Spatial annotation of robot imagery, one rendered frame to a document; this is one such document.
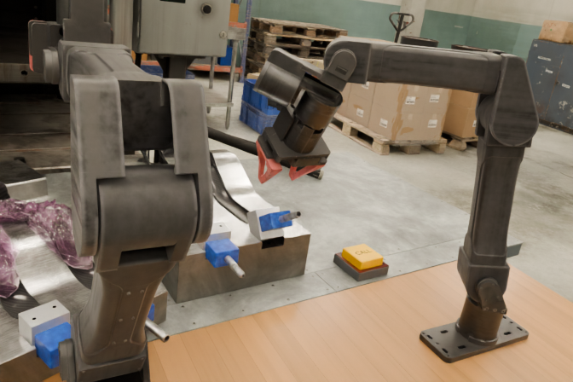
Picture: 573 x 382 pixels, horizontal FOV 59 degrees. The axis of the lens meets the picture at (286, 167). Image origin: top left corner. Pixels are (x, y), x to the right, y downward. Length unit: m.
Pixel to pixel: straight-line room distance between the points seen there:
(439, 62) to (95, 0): 0.45
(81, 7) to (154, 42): 1.02
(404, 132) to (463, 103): 0.87
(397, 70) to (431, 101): 4.18
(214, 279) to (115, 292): 0.46
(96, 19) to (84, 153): 0.30
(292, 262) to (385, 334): 0.21
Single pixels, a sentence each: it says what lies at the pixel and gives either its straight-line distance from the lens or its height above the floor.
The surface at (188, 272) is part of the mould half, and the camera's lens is 0.86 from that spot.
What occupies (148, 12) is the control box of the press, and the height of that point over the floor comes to 1.19.
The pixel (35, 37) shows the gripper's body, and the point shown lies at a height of 1.21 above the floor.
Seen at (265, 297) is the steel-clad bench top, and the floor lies 0.80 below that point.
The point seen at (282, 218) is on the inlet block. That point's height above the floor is 0.95.
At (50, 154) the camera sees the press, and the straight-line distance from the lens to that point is 1.59.
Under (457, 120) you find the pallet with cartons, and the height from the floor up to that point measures 0.29.
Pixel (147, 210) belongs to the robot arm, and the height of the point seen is 1.16.
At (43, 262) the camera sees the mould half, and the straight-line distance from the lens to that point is 0.87.
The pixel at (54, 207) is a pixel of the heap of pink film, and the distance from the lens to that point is 0.92.
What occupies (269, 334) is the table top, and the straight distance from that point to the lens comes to 0.85.
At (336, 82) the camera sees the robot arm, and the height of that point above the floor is 1.20.
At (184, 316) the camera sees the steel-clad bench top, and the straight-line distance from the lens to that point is 0.86.
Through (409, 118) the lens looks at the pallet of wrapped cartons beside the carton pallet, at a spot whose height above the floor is 0.35.
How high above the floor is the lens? 1.31
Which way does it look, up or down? 19 degrees down
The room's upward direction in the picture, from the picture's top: 8 degrees clockwise
